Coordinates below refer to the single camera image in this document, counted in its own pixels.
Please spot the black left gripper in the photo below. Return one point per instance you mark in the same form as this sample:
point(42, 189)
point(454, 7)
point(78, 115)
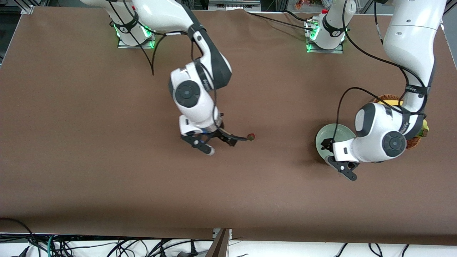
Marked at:
point(326, 144)

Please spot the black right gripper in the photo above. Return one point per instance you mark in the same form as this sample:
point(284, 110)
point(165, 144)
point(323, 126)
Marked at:
point(223, 135)

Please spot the red strawberry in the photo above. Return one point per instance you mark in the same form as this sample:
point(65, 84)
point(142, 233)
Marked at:
point(251, 136)

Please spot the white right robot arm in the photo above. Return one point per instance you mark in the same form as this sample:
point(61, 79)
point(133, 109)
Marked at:
point(160, 14)

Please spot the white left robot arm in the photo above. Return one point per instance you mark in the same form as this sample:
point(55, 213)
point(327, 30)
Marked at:
point(410, 35)

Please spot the pale green round plate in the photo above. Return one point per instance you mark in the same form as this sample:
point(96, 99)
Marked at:
point(342, 132)

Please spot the brown table cover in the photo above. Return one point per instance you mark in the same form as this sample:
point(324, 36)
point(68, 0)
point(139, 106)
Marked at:
point(228, 196)

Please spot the brown wicker basket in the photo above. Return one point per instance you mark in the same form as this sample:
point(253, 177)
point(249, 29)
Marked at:
point(389, 97)

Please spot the grey background device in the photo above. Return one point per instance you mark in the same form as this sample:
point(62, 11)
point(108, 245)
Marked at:
point(232, 5)

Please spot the orange background object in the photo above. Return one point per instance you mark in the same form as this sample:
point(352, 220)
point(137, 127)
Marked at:
point(301, 4)

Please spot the metal table bracket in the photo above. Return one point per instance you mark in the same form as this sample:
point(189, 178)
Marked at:
point(215, 232)

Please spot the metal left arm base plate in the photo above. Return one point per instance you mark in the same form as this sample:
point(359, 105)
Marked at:
point(337, 51)

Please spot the brown wooden post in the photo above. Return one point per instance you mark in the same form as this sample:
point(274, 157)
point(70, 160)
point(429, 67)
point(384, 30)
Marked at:
point(219, 246)

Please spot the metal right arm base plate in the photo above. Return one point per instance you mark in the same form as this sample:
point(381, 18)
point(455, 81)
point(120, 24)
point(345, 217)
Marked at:
point(135, 45)

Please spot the aluminium frame profile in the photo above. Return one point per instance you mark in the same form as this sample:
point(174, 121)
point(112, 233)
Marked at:
point(28, 10)

